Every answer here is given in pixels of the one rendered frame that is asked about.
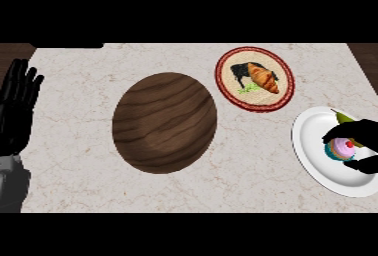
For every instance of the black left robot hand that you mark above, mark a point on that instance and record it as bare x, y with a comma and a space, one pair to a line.
15, 110

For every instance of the pink frosted cupcake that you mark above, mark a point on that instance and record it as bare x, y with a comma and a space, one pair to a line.
340, 150

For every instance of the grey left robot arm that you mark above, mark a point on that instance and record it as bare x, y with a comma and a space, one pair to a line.
10, 181

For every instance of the brown wooden bowl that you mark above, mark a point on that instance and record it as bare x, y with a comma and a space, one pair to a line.
164, 123

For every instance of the red rimmed patterned plate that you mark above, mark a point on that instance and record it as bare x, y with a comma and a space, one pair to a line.
254, 79

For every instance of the white plate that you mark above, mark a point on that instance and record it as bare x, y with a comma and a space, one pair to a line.
314, 150

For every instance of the golden croissant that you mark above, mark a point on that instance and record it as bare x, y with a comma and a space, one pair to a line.
263, 78

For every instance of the green pear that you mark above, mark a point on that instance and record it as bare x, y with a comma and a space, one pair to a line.
343, 117

